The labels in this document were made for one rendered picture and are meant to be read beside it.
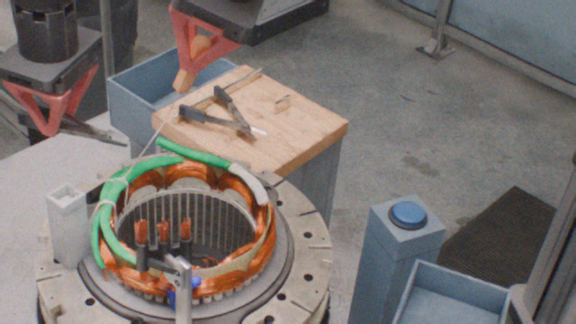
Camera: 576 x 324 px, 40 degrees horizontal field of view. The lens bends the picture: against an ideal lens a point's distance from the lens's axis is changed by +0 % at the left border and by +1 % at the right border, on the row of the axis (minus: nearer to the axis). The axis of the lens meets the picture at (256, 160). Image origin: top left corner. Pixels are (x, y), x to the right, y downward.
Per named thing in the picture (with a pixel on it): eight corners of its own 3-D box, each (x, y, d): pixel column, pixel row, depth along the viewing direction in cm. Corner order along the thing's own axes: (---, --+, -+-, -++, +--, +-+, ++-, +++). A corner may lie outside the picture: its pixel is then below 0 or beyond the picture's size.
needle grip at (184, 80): (170, 89, 73) (192, 42, 69) (175, 78, 74) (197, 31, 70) (186, 96, 73) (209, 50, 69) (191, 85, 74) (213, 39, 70)
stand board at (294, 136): (151, 127, 111) (150, 113, 109) (244, 76, 122) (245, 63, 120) (256, 196, 101) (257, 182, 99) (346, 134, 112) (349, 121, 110)
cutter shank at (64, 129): (49, 130, 83) (48, 126, 83) (52, 126, 84) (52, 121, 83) (104, 141, 82) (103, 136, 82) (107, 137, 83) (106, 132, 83)
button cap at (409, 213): (403, 229, 98) (404, 224, 98) (386, 209, 101) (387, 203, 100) (430, 221, 100) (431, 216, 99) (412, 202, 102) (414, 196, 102)
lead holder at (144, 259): (133, 268, 70) (131, 241, 68) (166, 244, 72) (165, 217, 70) (164, 290, 68) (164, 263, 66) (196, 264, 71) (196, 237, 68)
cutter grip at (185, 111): (178, 115, 107) (177, 105, 106) (181, 112, 107) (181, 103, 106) (203, 124, 105) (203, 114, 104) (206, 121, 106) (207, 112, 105)
